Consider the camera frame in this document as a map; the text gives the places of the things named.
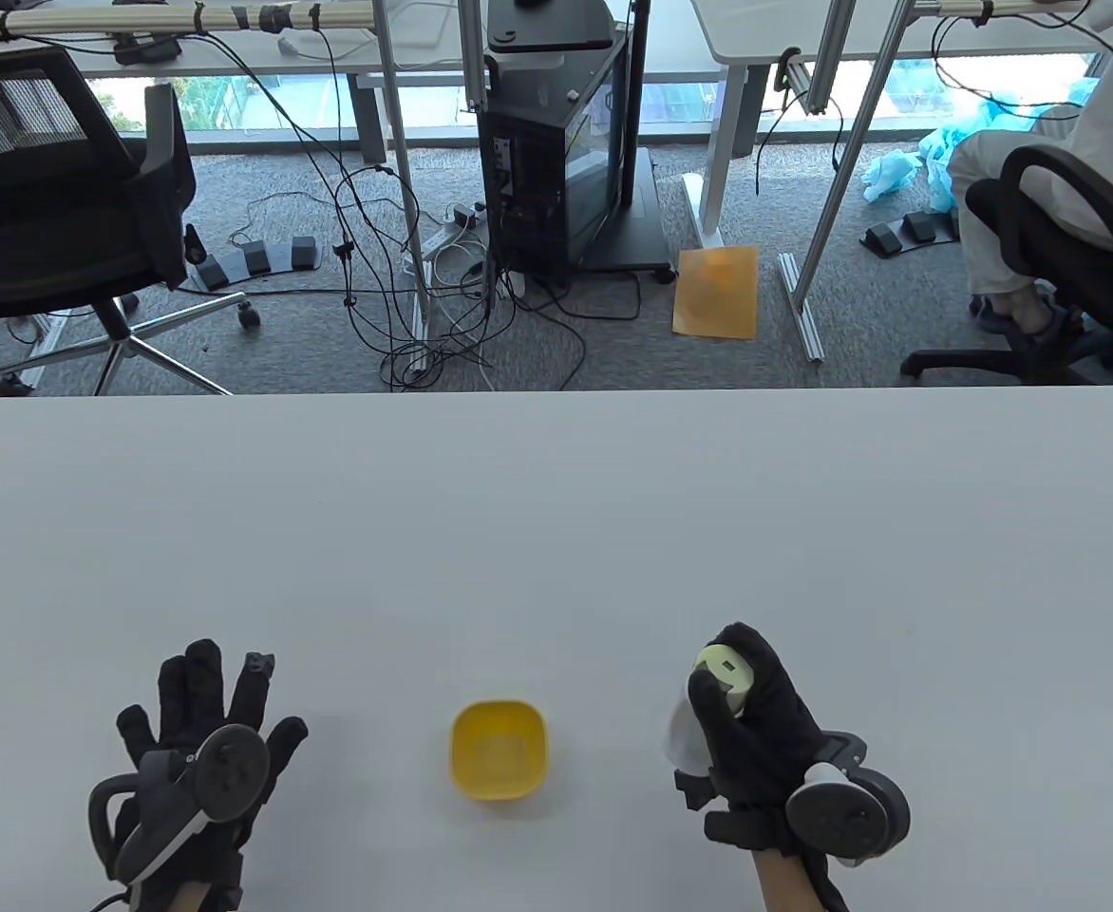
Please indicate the person's left forearm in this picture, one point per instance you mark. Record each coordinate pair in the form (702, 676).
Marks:
(193, 899)

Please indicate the black computer tower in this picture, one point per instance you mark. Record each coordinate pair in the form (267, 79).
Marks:
(647, 228)
(537, 171)

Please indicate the black hand controller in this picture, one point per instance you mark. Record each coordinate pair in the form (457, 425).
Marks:
(846, 817)
(229, 774)

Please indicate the black right hand controller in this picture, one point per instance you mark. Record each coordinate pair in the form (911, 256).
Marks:
(846, 817)

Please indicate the black left hand controller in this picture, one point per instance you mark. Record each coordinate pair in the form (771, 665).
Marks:
(229, 774)

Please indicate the person's right forearm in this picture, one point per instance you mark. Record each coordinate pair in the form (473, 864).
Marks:
(784, 883)

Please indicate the white background desk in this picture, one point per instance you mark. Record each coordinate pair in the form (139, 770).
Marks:
(234, 57)
(803, 28)

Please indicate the person's right hand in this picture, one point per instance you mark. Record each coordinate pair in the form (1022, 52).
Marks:
(765, 750)

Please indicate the black office chair with armrests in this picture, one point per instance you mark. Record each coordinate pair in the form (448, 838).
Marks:
(1088, 275)

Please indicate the white power strip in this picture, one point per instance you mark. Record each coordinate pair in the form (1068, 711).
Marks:
(433, 242)

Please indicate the black mesh office chair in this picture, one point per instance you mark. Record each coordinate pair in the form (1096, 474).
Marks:
(44, 218)

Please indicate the white dispenser with green cap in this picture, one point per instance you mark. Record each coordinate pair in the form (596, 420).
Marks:
(723, 665)

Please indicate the orange sheet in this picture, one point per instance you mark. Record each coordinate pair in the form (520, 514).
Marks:
(716, 294)

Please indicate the yellow small dish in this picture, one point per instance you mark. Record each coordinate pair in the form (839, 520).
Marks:
(499, 755)

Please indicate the grey foot pedal board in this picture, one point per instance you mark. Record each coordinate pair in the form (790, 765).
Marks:
(917, 228)
(254, 258)

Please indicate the person's left hand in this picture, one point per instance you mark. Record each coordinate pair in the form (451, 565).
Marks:
(191, 708)

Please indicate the black adapter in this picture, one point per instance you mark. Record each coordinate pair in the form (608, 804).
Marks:
(146, 49)

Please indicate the blue plastic bags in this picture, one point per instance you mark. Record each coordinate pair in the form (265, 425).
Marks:
(889, 176)

